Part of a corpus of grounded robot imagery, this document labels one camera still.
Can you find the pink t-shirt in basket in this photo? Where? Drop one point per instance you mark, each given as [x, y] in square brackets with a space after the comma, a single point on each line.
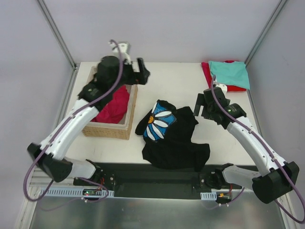
[115, 110]

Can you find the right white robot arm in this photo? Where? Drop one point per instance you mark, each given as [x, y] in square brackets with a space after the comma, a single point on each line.
[274, 176]

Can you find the left aluminium frame post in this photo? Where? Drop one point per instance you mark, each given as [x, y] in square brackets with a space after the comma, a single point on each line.
[56, 33]

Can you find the white cable duct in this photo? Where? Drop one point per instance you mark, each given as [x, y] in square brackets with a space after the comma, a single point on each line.
[78, 192]
[208, 196]

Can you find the left white cable duct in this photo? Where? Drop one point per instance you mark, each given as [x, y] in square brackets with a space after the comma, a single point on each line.
[78, 192]

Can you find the teal t-shirt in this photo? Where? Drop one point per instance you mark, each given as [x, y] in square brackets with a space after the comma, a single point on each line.
[230, 74]

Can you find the right white cable duct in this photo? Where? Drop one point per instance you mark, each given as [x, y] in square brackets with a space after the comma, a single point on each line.
[208, 196]

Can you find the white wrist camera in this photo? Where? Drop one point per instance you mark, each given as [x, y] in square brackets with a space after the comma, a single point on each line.
[223, 87]
[121, 50]

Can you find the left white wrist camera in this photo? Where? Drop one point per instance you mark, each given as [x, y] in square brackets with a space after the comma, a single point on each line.
[121, 50]

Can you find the right aluminium frame post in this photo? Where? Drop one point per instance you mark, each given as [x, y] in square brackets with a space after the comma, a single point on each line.
[269, 24]

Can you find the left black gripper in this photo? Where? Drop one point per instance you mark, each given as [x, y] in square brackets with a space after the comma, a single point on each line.
[137, 74]

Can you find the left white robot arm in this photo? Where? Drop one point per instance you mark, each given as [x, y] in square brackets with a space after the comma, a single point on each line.
[50, 154]

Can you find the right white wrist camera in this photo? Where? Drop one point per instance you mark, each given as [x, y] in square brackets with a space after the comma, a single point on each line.
[223, 87]

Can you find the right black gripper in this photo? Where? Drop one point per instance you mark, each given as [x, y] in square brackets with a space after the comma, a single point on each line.
[206, 108]

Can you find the aluminium frame post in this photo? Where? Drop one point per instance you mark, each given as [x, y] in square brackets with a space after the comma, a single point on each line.
[269, 24]
[56, 33]

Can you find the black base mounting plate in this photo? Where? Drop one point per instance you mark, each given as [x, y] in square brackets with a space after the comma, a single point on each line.
[146, 181]

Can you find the wicker basket with liner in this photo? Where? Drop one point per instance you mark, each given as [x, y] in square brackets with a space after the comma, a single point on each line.
[122, 130]

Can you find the black daisy print t-shirt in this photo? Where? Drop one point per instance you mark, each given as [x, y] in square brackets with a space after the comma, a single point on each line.
[167, 132]

